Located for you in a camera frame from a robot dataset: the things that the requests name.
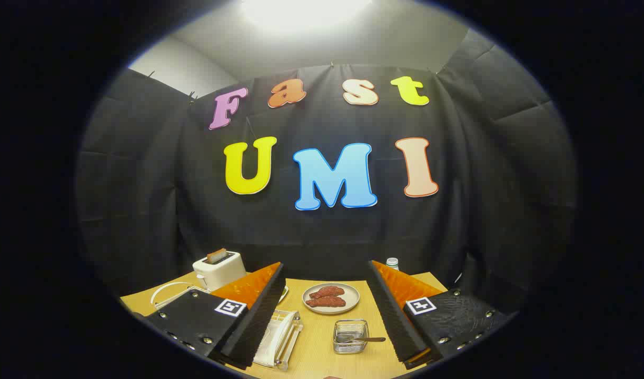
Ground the grey plate with sausages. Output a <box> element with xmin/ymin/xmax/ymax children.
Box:
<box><xmin>302</xmin><ymin>283</ymin><xmax>361</xmax><ymax>315</ymax></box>

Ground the red-brown sausage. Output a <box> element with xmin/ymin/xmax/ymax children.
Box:
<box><xmin>310</xmin><ymin>286</ymin><xmax>345</xmax><ymax>300</ymax></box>
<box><xmin>306</xmin><ymin>296</ymin><xmax>347</xmax><ymax>308</ymax></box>

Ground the white toaster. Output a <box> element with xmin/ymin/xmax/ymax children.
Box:
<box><xmin>192</xmin><ymin>251</ymin><xmax>247</xmax><ymax>292</ymax></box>

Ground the white wire dish rack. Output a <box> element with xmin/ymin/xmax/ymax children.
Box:
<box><xmin>150</xmin><ymin>282</ymin><xmax>304</xmax><ymax>371</ymax></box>

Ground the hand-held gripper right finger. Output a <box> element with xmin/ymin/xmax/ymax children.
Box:
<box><xmin>367</xmin><ymin>260</ymin><xmax>513</xmax><ymax>370</ymax></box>

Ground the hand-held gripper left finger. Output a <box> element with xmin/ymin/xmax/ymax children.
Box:
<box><xmin>142</xmin><ymin>262</ymin><xmax>286</xmax><ymax>371</ymax></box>

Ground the metal wire basket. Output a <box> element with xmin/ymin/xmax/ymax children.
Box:
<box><xmin>333</xmin><ymin>319</ymin><xmax>369</xmax><ymax>355</ymax></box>

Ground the wooden handled spoon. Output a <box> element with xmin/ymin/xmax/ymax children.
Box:
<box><xmin>336</xmin><ymin>333</ymin><xmax>387</xmax><ymax>344</ymax></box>

